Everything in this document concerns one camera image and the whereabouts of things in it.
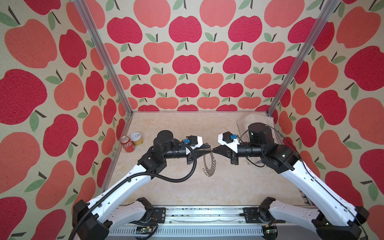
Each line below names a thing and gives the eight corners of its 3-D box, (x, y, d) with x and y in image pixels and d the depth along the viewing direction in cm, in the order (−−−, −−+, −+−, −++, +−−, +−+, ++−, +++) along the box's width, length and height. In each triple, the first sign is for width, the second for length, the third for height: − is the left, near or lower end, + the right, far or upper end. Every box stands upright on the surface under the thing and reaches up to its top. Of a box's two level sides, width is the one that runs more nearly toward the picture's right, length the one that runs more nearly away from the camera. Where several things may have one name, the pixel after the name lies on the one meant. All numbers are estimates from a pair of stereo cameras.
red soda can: (124, 153, 99) (117, 144, 90) (127, 144, 103) (121, 135, 94) (133, 153, 99) (128, 144, 90) (135, 144, 103) (130, 135, 94)
